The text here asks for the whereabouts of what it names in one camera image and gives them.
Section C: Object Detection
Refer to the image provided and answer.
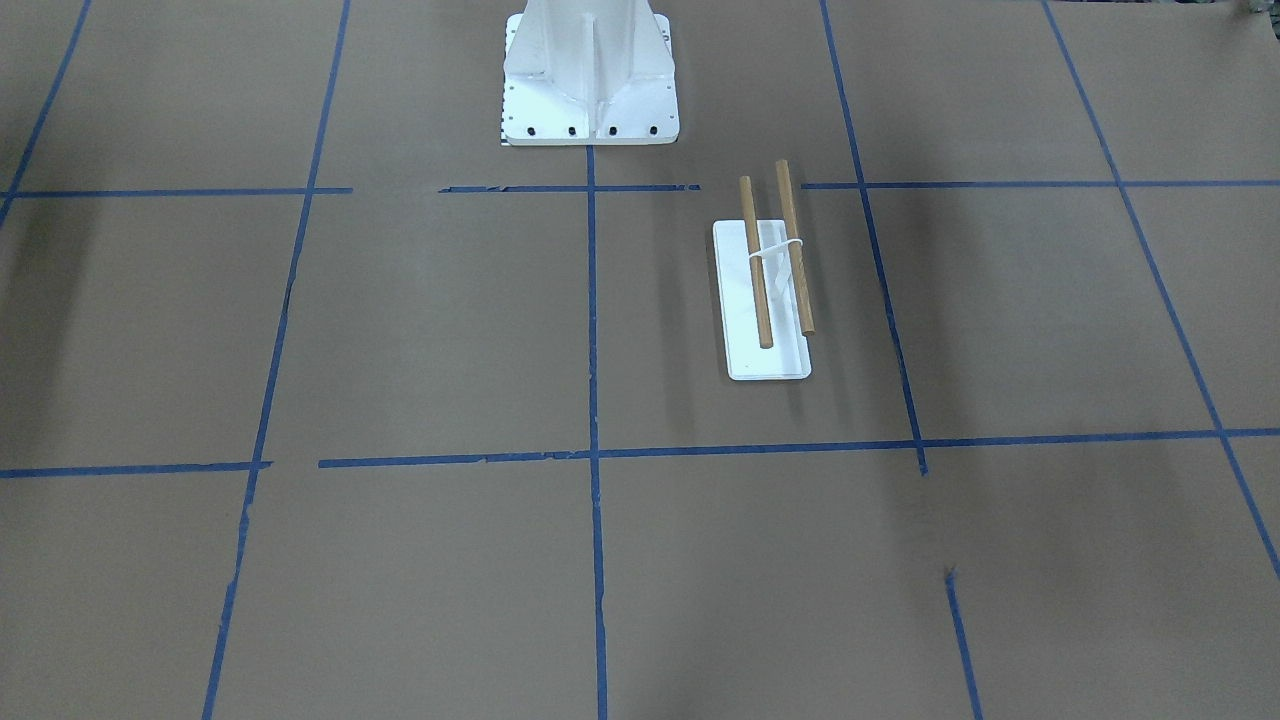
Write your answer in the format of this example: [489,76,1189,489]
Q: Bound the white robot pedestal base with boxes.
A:
[500,1,681,147]

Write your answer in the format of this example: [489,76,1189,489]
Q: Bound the white towel rack base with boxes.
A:
[712,219,812,382]

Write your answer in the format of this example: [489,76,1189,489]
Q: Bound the wooden rack rod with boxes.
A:
[774,159,817,338]
[739,176,774,348]

